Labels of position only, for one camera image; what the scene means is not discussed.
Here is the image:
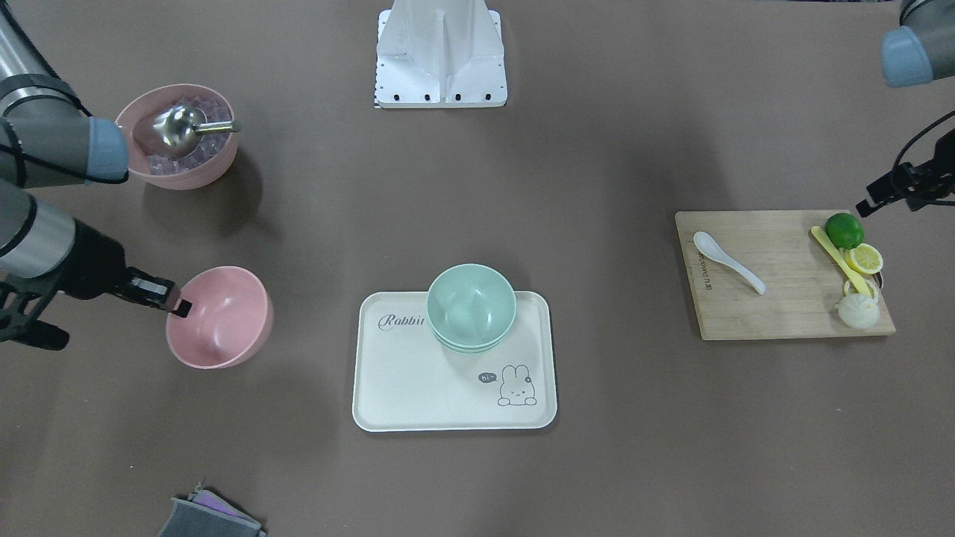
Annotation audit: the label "small pink bowl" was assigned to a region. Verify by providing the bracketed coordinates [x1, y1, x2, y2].
[165, 266, 275, 370]

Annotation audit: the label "white ceramic spoon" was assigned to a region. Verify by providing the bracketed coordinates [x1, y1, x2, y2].
[692, 231, 767, 295]

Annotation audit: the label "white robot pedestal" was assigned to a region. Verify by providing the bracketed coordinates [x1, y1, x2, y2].
[373, 1, 509, 109]

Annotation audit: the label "lemon slice near lime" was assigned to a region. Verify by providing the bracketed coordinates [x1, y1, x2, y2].
[843, 242, 884, 275]

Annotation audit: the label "metal ice scoop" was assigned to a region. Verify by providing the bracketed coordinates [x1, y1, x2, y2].
[149, 104, 242, 159]

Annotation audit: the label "green lime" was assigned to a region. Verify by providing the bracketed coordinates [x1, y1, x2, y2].
[824, 212, 865, 249]

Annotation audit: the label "green stacked bowls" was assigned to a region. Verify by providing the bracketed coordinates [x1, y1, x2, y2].
[425, 264, 516, 354]

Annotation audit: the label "cream rabbit tray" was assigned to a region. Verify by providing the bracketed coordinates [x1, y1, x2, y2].
[352, 290, 558, 433]

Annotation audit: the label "grey folded cloth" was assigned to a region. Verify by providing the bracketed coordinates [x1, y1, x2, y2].
[158, 486, 267, 536]

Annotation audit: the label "bamboo cutting board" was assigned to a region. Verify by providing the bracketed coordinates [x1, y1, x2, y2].
[675, 210, 896, 341]

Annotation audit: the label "large pink bowl with ice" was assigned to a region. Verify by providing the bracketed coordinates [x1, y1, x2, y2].
[116, 83, 241, 190]

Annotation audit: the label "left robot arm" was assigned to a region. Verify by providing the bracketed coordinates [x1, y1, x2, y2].
[856, 1, 954, 218]

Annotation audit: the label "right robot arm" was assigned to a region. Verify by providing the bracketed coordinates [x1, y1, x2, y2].
[1, 2, 192, 351]

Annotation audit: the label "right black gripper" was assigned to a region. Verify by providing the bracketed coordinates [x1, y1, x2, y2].
[71, 224, 192, 318]

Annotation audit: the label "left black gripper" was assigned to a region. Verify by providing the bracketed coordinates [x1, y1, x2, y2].
[856, 160, 954, 218]

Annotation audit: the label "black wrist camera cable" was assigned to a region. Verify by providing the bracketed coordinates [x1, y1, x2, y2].
[893, 110, 955, 180]

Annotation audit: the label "yellow plastic knife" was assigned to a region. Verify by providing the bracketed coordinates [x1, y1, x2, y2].
[810, 225, 874, 298]

